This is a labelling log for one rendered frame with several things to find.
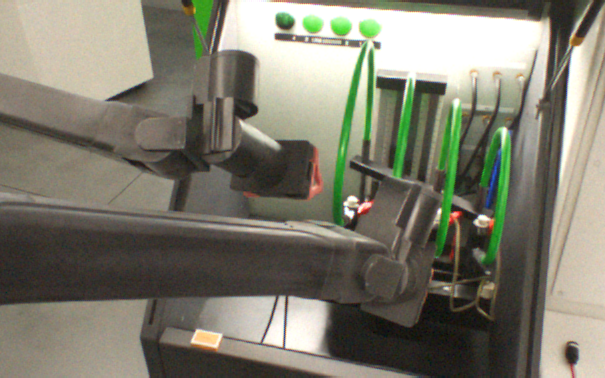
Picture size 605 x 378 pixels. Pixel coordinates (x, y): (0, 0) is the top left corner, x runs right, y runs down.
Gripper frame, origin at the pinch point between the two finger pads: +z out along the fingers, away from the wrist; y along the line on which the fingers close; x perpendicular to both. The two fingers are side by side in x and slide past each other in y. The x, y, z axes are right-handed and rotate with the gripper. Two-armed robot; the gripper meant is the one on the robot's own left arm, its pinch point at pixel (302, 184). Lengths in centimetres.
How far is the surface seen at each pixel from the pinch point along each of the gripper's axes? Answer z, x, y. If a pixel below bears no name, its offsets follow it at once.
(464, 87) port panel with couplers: 46, -34, -9
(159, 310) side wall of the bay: 18.5, 20.9, 35.9
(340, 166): 8.1, -5.0, -1.4
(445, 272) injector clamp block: 50, 5, -8
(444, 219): 20.1, -0.5, -14.3
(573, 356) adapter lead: 45, 16, -32
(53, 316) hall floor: 100, 37, 161
